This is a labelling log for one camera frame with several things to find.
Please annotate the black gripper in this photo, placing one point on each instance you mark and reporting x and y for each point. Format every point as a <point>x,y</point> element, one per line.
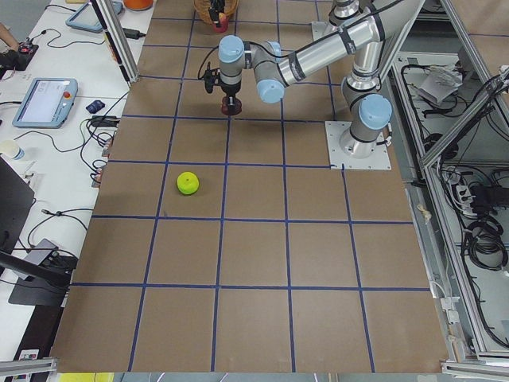
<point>230,90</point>
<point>216,6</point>

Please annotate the red yellow apple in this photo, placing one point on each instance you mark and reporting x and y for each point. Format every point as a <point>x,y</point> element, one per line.
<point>221,23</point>

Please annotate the dark red apple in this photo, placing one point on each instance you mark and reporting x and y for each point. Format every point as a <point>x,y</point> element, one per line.
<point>231,107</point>

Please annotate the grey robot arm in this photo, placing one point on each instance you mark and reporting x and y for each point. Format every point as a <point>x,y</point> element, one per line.
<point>342,10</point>
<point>366,33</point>

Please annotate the woven wicker basket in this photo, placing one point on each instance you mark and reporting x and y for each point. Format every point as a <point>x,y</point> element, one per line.
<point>202,8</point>

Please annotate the orange bucket grey lid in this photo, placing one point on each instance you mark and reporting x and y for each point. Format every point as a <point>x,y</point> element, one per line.
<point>138,5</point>

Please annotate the black power adapter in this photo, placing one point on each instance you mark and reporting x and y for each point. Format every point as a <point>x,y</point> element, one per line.
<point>134,34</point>

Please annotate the green apple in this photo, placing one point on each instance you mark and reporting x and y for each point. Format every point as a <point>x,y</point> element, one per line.
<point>187,183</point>

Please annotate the blue teach pendant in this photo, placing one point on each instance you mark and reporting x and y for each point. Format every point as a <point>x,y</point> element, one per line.
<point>47,103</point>
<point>85,19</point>

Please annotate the dark blue checked pouch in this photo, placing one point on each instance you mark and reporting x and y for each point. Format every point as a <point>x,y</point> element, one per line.
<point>95,106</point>

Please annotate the white paper cup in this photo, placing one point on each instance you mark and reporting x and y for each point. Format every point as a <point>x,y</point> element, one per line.
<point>11,149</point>

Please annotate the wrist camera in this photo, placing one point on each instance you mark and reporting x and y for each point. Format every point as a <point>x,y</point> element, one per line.
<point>211,79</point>

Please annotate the aluminium frame post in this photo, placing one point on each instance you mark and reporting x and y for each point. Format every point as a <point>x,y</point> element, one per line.
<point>116,38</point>

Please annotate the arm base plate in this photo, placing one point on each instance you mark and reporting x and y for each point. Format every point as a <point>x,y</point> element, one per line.
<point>345,153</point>

